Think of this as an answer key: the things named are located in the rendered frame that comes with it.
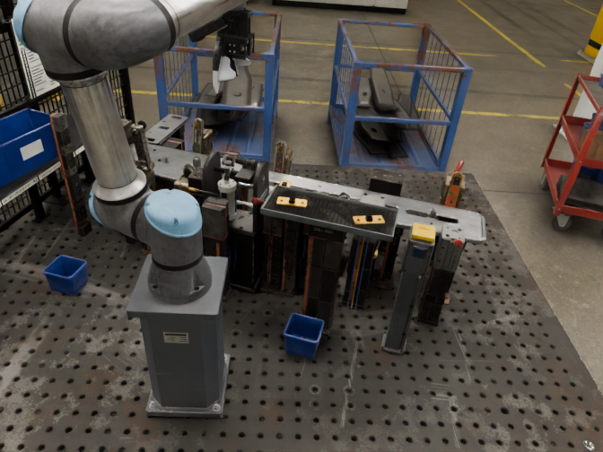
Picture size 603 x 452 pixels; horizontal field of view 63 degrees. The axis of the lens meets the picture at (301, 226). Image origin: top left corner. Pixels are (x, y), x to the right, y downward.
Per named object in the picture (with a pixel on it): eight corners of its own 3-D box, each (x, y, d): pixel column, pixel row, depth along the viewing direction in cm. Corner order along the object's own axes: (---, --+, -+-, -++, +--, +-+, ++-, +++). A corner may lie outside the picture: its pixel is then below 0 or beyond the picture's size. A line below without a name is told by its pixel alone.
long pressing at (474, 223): (484, 211, 175) (485, 207, 174) (486, 247, 157) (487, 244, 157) (135, 142, 200) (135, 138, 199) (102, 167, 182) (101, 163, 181)
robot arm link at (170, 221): (180, 273, 107) (176, 222, 99) (134, 252, 111) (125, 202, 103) (214, 245, 115) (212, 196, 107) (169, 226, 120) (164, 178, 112)
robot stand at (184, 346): (222, 418, 134) (217, 315, 111) (145, 415, 133) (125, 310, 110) (230, 358, 151) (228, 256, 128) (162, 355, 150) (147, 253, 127)
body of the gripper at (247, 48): (244, 63, 126) (245, 13, 119) (213, 57, 127) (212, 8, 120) (254, 55, 132) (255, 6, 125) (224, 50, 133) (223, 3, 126)
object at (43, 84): (68, 83, 204) (51, 4, 186) (30, 102, 186) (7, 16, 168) (64, 82, 204) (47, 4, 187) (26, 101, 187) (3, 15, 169)
